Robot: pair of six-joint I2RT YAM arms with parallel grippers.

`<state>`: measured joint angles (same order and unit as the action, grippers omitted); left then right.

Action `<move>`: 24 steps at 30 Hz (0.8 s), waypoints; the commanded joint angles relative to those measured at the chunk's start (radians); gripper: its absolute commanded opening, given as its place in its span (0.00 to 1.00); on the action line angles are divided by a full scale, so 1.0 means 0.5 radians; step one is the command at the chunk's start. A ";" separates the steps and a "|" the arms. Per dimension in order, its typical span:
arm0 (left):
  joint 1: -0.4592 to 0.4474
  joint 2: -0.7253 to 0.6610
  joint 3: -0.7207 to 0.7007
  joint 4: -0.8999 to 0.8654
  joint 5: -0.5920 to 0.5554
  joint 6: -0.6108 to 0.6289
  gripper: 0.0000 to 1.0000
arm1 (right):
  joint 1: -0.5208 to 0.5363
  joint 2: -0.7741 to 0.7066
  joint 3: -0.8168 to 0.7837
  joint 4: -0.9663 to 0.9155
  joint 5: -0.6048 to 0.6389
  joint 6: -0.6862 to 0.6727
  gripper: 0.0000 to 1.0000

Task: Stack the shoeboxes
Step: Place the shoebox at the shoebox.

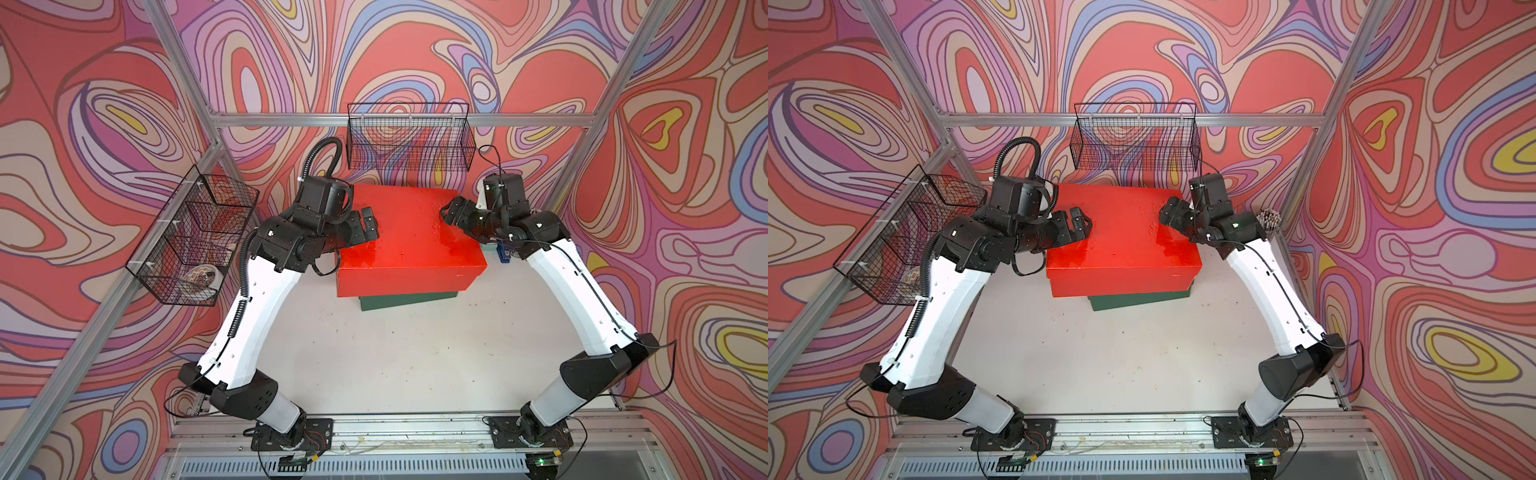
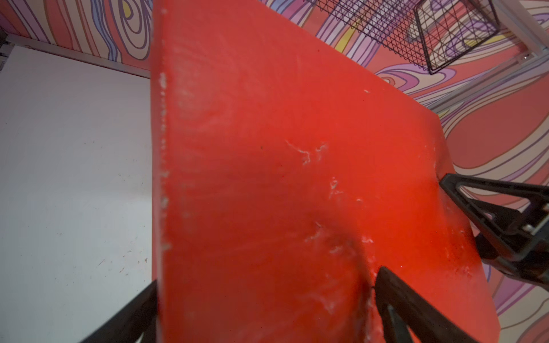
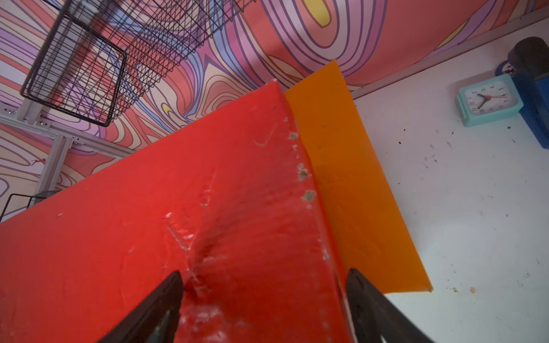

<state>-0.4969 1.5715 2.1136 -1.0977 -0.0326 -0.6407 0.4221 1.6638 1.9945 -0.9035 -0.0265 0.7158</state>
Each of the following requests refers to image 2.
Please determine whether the black wire basket back wall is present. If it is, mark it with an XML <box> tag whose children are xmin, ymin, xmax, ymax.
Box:
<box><xmin>312</xmin><ymin>1</ymin><xmax>500</xmax><ymax>74</ymax></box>

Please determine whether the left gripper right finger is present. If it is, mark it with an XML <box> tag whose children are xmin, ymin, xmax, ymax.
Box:
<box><xmin>374</xmin><ymin>266</ymin><xmax>476</xmax><ymax>343</ymax></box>

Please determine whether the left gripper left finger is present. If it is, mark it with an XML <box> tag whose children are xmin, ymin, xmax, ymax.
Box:
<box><xmin>82</xmin><ymin>281</ymin><xmax>158</xmax><ymax>343</ymax></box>

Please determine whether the red shoebox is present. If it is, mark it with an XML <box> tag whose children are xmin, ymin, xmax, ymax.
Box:
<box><xmin>150</xmin><ymin>1</ymin><xmax>500</xmax><ymax>342</ymax></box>

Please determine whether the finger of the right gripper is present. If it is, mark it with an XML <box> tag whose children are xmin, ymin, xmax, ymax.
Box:
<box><xmin>439</xmin><ymin>174</ymin><xmax>548</xmax><ymax>290</ymax></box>

